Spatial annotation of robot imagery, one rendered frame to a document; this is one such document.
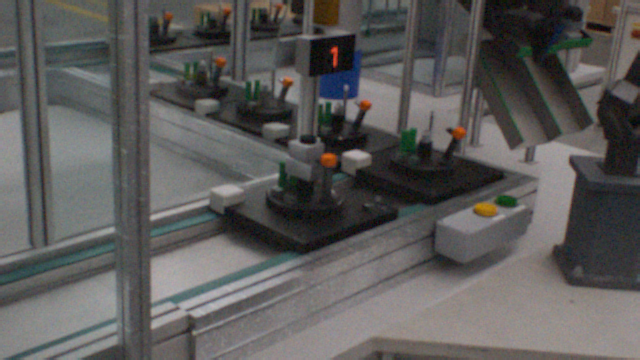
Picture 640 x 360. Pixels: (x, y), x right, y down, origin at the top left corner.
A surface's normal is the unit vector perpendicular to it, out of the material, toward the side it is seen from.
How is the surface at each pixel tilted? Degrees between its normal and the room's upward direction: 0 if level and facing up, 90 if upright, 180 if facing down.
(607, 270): 90
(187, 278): 0
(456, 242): 90
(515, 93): 45
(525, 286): 0
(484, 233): 90
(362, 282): 90
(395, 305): 0
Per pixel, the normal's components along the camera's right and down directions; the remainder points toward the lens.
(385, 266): 0.72, 0.28
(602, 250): -0.06, 0.34
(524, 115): 0.46, -0.44
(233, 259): 0.06, -0.94
